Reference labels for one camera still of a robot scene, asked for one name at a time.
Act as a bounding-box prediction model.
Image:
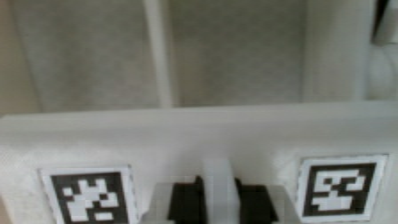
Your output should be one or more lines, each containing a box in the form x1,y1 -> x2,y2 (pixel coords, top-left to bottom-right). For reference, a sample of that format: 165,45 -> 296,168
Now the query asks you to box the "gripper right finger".
234,180 -> 279,224

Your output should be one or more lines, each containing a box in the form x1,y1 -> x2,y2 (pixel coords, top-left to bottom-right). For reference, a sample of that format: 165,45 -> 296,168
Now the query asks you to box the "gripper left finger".
167,177 -> 206,224

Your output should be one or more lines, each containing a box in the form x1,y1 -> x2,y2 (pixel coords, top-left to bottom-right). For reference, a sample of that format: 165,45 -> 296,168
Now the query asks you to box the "white cabinet door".
0,101 -> 398,224

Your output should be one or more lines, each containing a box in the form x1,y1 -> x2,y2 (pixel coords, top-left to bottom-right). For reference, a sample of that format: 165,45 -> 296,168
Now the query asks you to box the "white cabinet body box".
0,0 -> 398,116

